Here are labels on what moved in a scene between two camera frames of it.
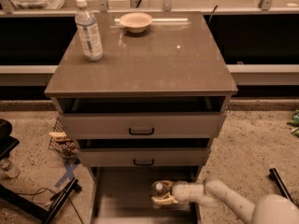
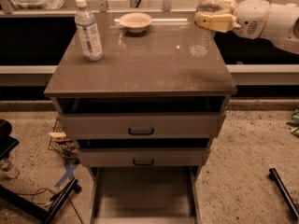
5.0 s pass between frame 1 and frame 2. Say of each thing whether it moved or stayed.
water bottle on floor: stayed
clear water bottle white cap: moved
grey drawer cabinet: stayed
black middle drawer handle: stayed
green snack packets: stayed
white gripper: moved
